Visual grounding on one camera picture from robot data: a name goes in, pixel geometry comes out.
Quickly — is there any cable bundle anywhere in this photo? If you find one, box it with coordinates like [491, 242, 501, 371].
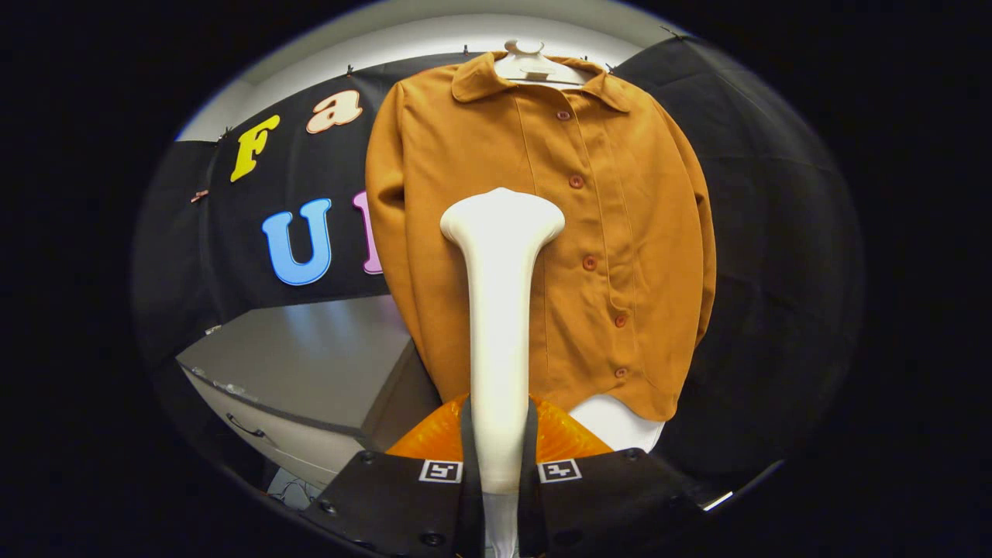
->
[267, 469, 320, 510]

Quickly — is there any grey drawer cabinet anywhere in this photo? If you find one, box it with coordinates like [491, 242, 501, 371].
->
[177, 294, 443, 489]

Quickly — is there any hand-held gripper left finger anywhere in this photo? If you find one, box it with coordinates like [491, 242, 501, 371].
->
[302, 395, 486, 558]

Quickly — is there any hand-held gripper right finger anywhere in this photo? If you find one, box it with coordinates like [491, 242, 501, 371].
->
[518, 397, 702, 558]

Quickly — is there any orange button-up shirt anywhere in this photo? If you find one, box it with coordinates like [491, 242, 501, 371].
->
[364, 53, 718, 423]

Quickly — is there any white clothes hanger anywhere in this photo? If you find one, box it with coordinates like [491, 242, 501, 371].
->
[494, 39, 590, 88]

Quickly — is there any white garment steamer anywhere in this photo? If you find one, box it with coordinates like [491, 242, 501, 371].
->
[439, 188, 567, 558]

